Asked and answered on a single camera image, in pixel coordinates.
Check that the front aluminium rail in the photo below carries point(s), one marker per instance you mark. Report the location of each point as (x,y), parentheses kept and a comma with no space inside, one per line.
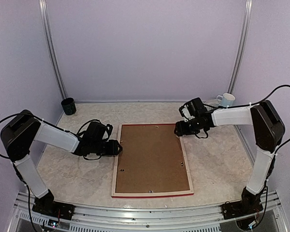
(86,218)

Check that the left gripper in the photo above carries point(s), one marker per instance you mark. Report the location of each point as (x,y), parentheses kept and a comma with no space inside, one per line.
(113,149)

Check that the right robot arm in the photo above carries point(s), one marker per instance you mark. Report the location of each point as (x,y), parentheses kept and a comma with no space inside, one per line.
(268,130)

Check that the red wooden picture frame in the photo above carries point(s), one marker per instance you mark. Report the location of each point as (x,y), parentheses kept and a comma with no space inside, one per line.
(152,191)

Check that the aluminium post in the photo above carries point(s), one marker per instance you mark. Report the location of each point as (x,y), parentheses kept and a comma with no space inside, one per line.
(51,48)
(241,46)

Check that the right aluminium post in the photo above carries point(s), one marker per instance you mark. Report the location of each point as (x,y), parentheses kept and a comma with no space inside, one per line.
(241,46)

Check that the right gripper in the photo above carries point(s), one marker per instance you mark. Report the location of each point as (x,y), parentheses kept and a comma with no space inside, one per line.
(182,130)

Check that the black cup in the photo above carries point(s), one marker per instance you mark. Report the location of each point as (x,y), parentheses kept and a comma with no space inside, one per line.
(68,106)

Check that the brown cardboard backing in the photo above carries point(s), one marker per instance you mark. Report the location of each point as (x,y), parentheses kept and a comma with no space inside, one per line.
(151,157)

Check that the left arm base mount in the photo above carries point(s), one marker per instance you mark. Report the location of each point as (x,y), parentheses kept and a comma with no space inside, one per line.
(55,209)

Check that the left aluminium post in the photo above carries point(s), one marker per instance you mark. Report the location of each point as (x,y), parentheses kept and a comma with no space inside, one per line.
(51,48)

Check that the light blue mug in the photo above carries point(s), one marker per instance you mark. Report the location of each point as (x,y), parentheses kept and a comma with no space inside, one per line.
(225,99)

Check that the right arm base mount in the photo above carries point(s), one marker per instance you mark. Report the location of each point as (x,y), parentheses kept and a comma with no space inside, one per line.
(237,209)

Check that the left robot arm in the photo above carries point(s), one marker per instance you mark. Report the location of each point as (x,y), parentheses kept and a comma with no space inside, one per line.
(25,128)

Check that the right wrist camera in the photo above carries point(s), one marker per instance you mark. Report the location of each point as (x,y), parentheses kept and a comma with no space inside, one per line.
(185,113)

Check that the white patterned plate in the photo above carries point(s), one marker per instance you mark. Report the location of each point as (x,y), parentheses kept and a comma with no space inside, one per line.
(213,103)

